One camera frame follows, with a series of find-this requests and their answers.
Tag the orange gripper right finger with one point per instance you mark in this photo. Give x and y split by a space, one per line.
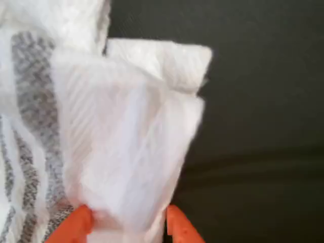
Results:
181 227

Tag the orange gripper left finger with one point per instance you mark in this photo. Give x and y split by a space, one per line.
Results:
76 225

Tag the white striped towel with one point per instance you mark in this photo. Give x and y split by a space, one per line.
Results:
114 126

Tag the large dark grey mat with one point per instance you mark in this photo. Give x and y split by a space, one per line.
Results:
253 101

